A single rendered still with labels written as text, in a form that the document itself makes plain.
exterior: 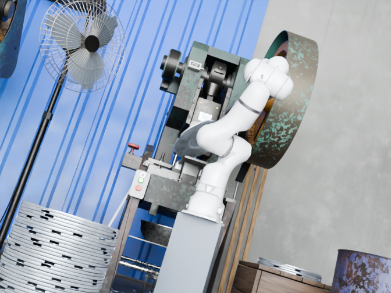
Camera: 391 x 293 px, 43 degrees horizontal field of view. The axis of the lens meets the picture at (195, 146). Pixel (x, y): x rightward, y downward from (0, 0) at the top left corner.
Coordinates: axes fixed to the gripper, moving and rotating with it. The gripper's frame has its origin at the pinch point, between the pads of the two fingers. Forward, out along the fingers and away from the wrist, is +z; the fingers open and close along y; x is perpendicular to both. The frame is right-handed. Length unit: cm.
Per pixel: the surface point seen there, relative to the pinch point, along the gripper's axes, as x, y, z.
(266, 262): 7, -77, 13
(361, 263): 39, -105, -24
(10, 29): 37, 125, 78
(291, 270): 5, -85, 5
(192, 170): -7.7, -8.7, 27.4
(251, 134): -60, 19, -4
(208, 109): -14.3, 22.5, 4.3
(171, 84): -14, 53, 16
